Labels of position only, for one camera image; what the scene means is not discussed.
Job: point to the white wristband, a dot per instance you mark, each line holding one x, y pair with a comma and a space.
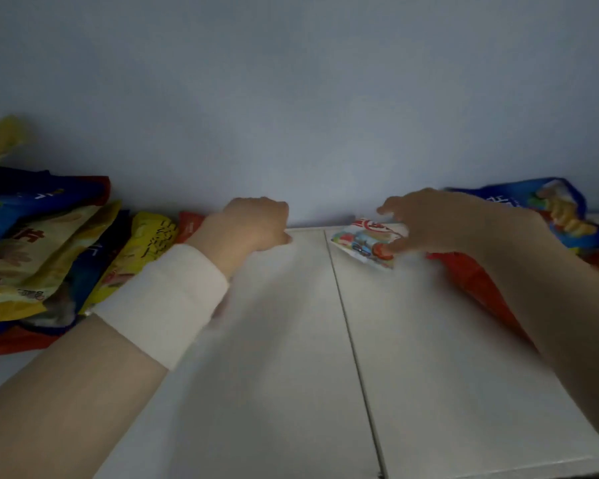
162, 301

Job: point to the person's right forearm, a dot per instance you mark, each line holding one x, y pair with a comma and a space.
549, 294

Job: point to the person's left hand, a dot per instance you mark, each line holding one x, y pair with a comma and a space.
239, 229

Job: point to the person's right thumb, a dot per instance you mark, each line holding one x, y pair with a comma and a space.
397, 247

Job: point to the blue and red snack bag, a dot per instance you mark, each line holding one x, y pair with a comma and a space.
35, 194

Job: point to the large yellow chip bag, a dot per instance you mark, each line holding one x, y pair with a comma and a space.
30, 266

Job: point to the person's left thumb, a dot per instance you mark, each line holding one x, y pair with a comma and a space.
279, 239

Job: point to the pale yellow snack bag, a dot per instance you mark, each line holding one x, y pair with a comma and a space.
0, 139

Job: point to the dark blue snack bag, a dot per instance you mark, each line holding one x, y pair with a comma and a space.
92, 266

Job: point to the bright yellow snack bag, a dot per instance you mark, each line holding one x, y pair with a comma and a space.
137, 249

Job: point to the person's left forearm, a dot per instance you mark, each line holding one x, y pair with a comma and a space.
65, 394

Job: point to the flat red snack bag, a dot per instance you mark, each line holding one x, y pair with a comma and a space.
15, 340

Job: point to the person's right hand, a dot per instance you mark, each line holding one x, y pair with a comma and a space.
437, 221

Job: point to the blue snack bag with fries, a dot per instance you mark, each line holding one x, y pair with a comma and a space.
561, 207

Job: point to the small white snack packet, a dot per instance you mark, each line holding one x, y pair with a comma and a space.
362, 241

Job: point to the orange red snack bag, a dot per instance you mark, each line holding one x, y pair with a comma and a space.
188, 226

